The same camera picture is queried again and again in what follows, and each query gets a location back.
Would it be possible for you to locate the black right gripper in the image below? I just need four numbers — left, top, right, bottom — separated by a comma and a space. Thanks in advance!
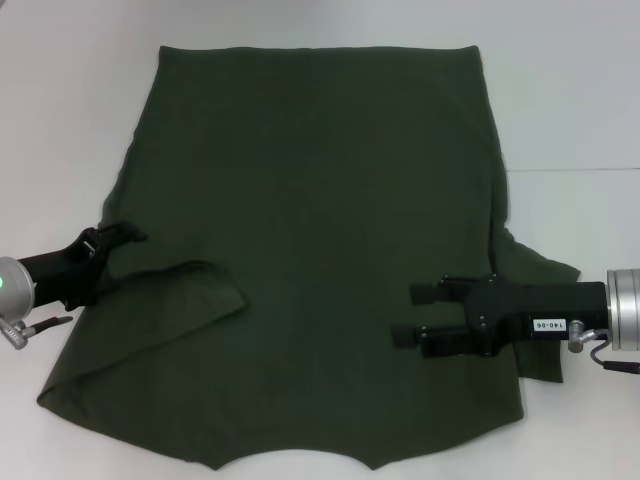
392, 273, 612, 361

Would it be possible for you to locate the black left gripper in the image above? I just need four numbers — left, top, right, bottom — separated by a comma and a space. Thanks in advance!
17, 221, 149, 309

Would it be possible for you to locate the dark green shirt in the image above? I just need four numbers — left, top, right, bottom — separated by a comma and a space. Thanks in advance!
35, 44, 584, 474

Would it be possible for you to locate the right arm cable with connector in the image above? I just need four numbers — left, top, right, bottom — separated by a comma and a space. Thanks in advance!
567, 319, 640, 374

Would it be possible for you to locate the arm cable with connector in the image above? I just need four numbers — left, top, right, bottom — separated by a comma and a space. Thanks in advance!
0, 314, 75, 351
567, 319, 640, 374

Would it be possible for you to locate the left arm cable with connector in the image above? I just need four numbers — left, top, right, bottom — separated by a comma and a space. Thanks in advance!
0, 314, 75, 351

